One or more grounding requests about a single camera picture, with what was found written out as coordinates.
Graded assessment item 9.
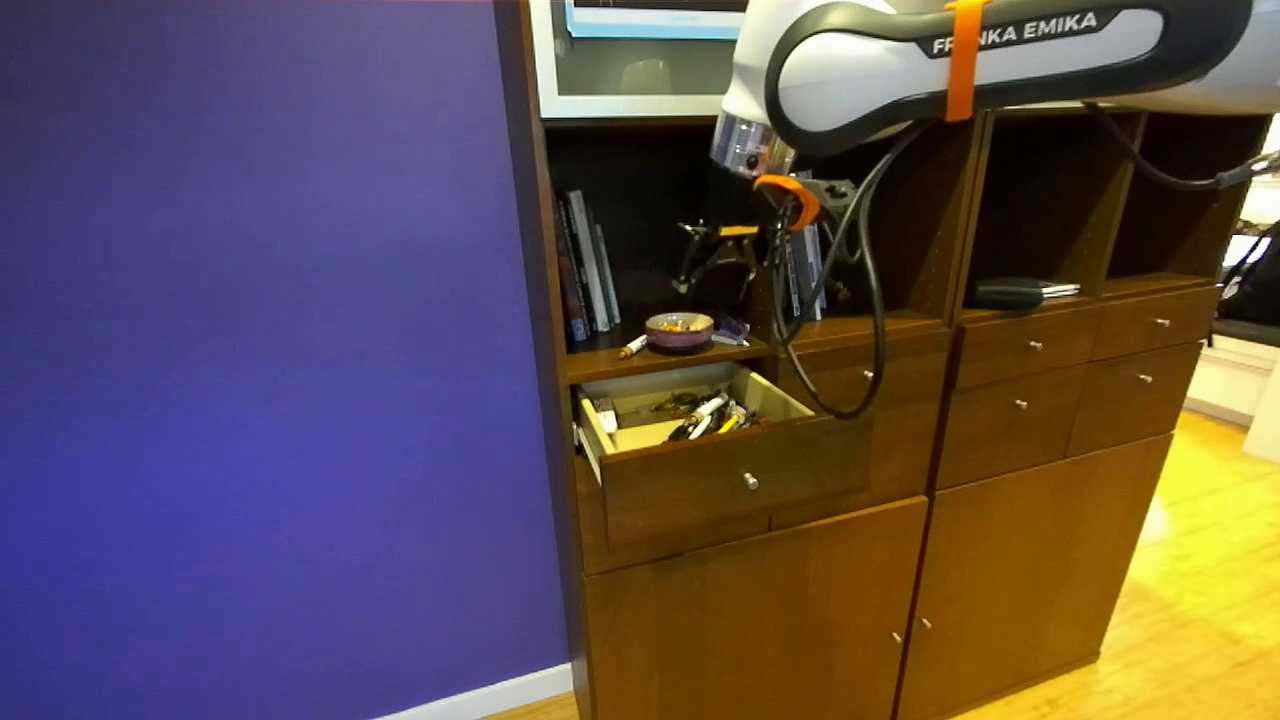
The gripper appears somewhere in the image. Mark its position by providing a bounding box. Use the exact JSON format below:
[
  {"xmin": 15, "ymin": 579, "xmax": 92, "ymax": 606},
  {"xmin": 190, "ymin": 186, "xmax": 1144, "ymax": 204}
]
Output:
[{"xmin": 672, "ymin": 174, "xmax": 801, "ymax": 303}]

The purple bowl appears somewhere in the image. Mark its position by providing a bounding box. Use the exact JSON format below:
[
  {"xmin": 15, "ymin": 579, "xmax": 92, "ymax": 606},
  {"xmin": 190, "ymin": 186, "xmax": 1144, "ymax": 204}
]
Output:
[{"xmin": 644, "ymin": 311, "xmax": 716, "ymax": 354}]

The open wooden drawer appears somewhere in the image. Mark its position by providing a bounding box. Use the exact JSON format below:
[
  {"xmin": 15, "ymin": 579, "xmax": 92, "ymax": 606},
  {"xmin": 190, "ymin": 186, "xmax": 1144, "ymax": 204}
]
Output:
[{"xmin": 572, "ymin": 361, "xmax": 874, "ymax": 549}]

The row of books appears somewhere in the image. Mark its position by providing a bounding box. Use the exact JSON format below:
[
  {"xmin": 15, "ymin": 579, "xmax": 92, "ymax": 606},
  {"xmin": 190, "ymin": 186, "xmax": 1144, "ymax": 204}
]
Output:
[
  {"xmin": 554, "ymin": 188, "xmax": 623, "ymax": 344},
  {"xmin": 785, "ymin": 222, "xmax": 830, "ymax": 323}
]

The heap of markers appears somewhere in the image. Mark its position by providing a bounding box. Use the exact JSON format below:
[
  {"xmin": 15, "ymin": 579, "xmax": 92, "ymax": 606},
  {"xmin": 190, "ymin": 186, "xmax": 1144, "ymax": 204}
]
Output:
[{"xmin": 664, "ymin": 391, "xmax": 763, "ymax": 444}]

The white framed picture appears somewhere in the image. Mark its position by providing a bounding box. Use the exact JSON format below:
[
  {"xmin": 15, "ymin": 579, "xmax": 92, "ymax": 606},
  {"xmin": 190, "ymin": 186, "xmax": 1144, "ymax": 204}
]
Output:
[{"xmin": 527, "ymin": 0, "xmax": 751, "ymax": 122}]

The black case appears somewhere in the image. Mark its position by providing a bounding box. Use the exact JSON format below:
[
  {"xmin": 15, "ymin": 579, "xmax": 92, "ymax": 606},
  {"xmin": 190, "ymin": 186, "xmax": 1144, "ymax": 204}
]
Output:
[{"xmin": 971, "ymin": 276, "xmax": 1047, "ymax": 312}]

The wooden cabinet door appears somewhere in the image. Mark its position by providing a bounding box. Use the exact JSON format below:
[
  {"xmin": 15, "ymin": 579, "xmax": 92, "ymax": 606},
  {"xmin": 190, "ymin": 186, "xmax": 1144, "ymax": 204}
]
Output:
[
  {"xmin": 582, "ymin": 496, "xmax": 930, "ymax": 720},
  {"xmin": 897, "ymin": 432, "xmax": 1175, "ymax": 720}
]

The brown wooden cabinet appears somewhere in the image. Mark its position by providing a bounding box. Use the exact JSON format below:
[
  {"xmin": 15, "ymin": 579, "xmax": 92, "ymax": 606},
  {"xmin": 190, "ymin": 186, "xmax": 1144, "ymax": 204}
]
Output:
[{"xmin": 495, "ymin": 0, "xmax": 1276, "ymax": 720}]

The black bag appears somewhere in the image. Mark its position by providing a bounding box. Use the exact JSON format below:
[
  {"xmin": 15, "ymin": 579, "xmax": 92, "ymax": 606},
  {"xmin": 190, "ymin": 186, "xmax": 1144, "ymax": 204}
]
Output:
[{"xmin": 1212, "ymin": 220, "xmax": 1280, "ymax": 349}]

